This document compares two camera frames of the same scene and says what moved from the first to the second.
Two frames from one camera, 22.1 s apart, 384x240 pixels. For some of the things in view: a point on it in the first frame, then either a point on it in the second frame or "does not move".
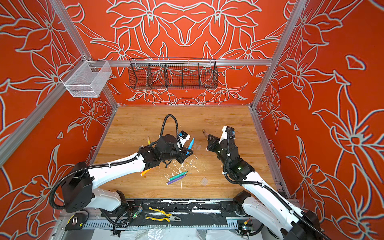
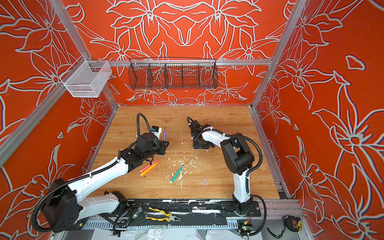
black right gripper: (212, 145) → (205, 147)
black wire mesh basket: (164, 73) does not move
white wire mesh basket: (86, 78) does not move
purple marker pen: (172, 181) → (164, 135)
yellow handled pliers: (170, 217) does not move
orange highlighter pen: (144, 172) does not move
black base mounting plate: (181, 211) does not move
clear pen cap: (204, 181) does not move
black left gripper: (183, 155) → (163, 146)
